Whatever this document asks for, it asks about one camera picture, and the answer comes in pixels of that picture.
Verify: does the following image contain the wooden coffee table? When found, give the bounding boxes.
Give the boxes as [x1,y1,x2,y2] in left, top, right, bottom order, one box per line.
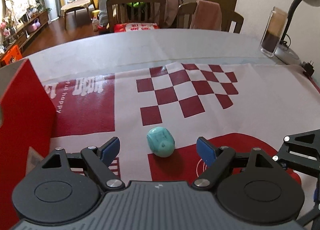
[60,0,93,30]

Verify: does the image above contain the glass jar dark contents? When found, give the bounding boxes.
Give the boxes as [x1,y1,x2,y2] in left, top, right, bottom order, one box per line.
[260,6,287,57]

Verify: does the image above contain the red printed cushion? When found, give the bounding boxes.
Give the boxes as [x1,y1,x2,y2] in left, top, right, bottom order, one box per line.
[113,23,159,32]

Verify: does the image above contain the wooden chair with towel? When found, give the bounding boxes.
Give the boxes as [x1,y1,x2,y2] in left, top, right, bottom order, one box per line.
[177,0,244,34]

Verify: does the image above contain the pink towel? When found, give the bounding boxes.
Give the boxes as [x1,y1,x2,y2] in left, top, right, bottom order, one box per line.
[190,0,222,31]

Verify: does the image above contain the white plastic bag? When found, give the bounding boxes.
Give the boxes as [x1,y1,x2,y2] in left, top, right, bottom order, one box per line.
[98,0,119,27]

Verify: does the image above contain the red cardboard box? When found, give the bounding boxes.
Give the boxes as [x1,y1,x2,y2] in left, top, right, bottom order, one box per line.
[1,59,56,229]

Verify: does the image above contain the wooden chair with cushion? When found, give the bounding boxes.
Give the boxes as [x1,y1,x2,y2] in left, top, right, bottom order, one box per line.
[106,0,166,33]

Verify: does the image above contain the teal egg toy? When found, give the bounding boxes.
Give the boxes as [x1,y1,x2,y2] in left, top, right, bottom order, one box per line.
[146,127,175,157]

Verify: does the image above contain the orange gift box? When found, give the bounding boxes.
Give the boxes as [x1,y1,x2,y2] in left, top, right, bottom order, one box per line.
[1,45,23,67]

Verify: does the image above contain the wooden tv console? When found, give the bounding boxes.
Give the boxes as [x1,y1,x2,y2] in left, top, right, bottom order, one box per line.
[1,11,49,61]

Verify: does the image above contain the black power plug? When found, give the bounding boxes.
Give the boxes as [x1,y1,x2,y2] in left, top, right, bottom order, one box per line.
[302,62,315,77]

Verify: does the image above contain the red white printed mat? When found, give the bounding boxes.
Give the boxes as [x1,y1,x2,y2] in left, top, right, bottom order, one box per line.
[44,63,319,182]

